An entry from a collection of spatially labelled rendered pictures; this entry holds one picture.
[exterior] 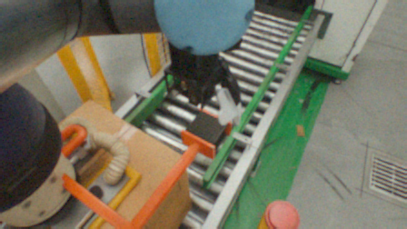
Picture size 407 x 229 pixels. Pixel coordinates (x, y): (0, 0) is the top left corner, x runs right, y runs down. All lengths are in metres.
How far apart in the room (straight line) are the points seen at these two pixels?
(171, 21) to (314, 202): 1.68
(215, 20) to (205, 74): 0.20
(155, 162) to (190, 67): 0.38
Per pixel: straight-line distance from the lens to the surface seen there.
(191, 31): 0.20
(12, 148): 0.45
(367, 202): 1.95
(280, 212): 0.57
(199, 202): 1.08
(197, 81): 0.38
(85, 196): 0.55
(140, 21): 0.22
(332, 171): 1.95
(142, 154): 0.73
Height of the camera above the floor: 1.56
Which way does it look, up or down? 50 degrees down
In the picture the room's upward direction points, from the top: straight up
